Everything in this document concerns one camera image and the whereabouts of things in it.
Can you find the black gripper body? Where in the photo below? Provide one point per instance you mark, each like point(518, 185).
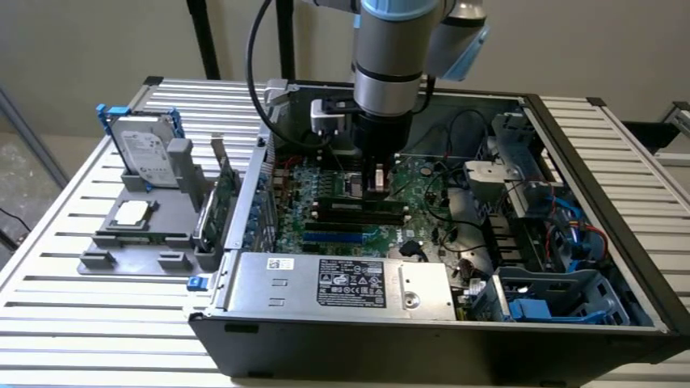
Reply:
point(382, 135)

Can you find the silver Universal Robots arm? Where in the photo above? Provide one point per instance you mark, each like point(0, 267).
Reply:
point(384, 56)

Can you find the black RAM slot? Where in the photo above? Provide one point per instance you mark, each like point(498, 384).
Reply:
point(358, 220)

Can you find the blue expansion slot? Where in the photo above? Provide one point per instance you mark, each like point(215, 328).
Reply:
point(332, 238)

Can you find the green motherboard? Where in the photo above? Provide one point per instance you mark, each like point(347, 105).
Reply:
point(344, 226)

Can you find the metal disk bay cage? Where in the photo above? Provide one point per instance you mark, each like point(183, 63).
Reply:
point(523, 169)

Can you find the silver power supply unit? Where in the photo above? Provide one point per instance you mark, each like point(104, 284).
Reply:
point(344, 285)

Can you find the green graphics card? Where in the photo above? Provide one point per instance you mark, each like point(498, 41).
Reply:
point(218, 202)

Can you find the black stand pole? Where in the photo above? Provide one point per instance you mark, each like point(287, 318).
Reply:
point(201, 38)

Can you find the blue case latch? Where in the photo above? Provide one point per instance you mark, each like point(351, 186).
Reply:
point(197, 282)

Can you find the black open PC case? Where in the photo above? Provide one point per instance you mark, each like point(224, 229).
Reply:
point(431, 343)

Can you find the blue plastic drive latch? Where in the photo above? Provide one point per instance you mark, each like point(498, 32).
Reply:
point(531, 311)

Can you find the grey parts rack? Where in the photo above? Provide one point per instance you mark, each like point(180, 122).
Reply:
point(145, 242)

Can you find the silver CPU chip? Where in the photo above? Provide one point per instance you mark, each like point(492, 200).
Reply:
point(131, 212)

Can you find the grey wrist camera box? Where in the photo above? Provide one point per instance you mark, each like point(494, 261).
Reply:
point(327, 115)

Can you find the hard disk in blue bracket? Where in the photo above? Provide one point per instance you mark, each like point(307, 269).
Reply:
point(144, 149)

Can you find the grey drive bay bracket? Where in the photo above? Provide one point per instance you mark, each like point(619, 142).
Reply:
point(561, 293)

